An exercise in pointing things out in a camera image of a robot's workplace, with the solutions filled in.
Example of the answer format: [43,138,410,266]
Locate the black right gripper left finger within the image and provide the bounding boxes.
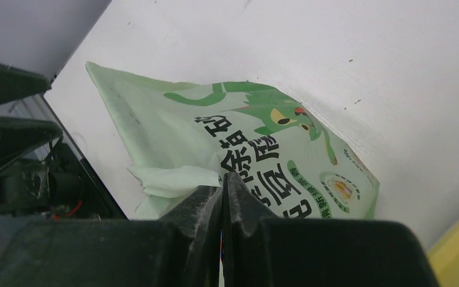
[0,186,222,286]

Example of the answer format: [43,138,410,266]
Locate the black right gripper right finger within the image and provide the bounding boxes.
[222,173,439,286]

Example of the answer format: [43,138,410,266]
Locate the green cat litter bag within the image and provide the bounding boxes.
[86,62,380,219]

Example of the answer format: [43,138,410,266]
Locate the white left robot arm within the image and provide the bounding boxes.
[0,64,62,216]

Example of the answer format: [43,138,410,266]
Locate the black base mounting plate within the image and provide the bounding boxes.
[41,96,127,220]

